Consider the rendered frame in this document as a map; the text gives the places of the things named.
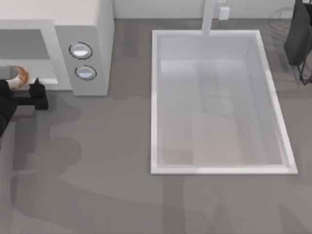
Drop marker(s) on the white sink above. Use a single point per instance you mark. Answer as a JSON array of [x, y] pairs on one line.
[[219, 109]]

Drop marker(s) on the small microwave knob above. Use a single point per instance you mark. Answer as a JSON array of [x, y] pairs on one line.
[[85, 72]]

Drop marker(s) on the large microwave knob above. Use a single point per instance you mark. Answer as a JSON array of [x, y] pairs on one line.
[[80, 50]]

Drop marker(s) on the tall white tap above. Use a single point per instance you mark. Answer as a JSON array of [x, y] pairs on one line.
[[207, 17]]

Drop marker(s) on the pale microwave oven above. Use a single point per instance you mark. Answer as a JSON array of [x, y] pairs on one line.
[[102, 48]]

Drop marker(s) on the brown bread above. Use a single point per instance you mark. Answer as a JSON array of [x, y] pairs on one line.
[[21, 77]]

